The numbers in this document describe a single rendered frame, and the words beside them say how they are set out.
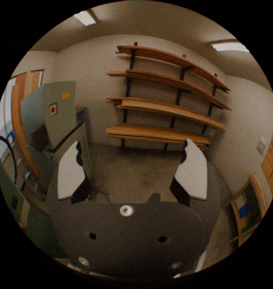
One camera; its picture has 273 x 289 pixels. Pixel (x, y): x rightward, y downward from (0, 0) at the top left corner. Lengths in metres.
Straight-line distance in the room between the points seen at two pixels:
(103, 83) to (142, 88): 0.76
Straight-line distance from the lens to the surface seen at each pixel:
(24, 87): 2.29
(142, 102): 1.44
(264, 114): 2.55
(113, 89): 1.92
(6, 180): 0.83
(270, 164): 2.42
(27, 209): 0.85
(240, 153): 2.57
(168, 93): 2.00
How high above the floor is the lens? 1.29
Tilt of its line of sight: 32 degrees down
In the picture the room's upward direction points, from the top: 9 degrees clockwise
